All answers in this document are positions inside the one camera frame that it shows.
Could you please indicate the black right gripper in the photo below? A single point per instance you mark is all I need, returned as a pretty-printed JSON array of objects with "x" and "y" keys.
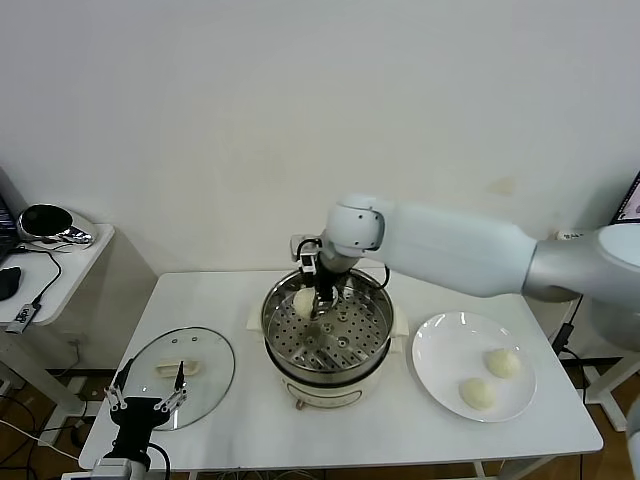
[{"x": 325, "y": 282}]

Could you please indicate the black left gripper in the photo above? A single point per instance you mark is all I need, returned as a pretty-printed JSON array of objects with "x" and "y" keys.
[{"x": 137, "y": 417}]

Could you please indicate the white steamed baozi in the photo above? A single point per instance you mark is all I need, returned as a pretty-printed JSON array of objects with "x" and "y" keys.
[
  {"x": 301, "y": 302},
  {"x": 502, "y": 363},
  {"x": 477, "y": 395}
]

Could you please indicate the round glass pot lid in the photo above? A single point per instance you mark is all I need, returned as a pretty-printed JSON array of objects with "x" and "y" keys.
[{"x": 210, "y": 360}]

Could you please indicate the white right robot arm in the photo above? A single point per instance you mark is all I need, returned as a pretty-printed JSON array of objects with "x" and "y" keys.
[{"x": 450, "y": 250}]

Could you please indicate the stainless steel steamer basket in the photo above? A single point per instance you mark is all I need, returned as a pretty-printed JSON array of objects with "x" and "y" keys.
[{"x": 350, "y": 372}]

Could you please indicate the cream electric cooker pot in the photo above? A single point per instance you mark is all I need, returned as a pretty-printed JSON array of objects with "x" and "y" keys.
[{"x": 325, "y": 395}]

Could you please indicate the white side desk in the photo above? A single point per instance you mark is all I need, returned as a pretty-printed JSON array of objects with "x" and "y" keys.
[
  {"x": 75, "y": 280},
  {"x": 607, "y": 395}
]

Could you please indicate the round white plate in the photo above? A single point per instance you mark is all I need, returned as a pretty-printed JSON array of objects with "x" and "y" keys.
[{"x": 450, "y": 350}]

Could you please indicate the small grey usb adapter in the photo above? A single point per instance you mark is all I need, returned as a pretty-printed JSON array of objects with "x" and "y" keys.
[{"x": 22, "y": 317}]

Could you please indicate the black computer mouse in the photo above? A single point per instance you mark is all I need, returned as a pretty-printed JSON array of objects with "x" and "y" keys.
[{"x": 10, "y": 284}]

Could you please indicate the chrome and black device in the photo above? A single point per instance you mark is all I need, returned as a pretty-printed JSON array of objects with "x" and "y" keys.
[{"x": 50, "y": 225}]

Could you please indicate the white label sticker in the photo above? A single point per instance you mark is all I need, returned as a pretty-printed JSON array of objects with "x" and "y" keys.
[{"x": 572, "y": 235}]

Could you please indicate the grey laptop with lit screen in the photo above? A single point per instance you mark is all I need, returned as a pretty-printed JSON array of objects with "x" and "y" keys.
[{"x": 630, "y": 205}]

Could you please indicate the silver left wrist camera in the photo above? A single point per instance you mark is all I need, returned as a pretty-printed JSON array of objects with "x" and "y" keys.
[{"x": 112, "y": 470}]

